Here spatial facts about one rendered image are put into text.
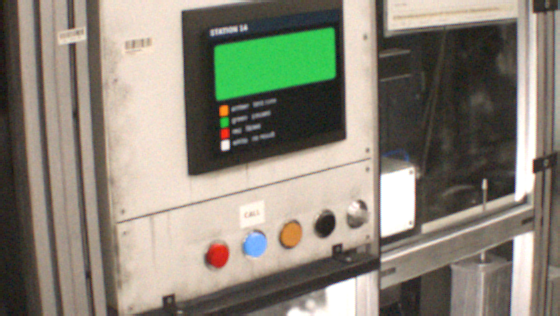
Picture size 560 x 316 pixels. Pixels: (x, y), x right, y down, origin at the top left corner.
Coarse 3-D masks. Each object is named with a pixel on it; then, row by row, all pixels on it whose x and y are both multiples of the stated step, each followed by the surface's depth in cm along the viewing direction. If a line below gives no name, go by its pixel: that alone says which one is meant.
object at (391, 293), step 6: (384, 288) 202; (390, 288) 203; (396, 288) 204; (378, 294) 201; (384, 294) 202; (390, 294) 203; (396, 294) 204; (378, 300) 201; (384, 300) 202; (390, 300) 203; (396, 300) 204; (378, 306) 202
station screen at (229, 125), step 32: (224, 32) 144; (256, 32) 147; (288, 32) 150; (256, 96) 149; (288, 96) 152; (320, 96) 156; (224, 128) 147; (256, 128) 150; (288, 128) 153; (320, 128) 157
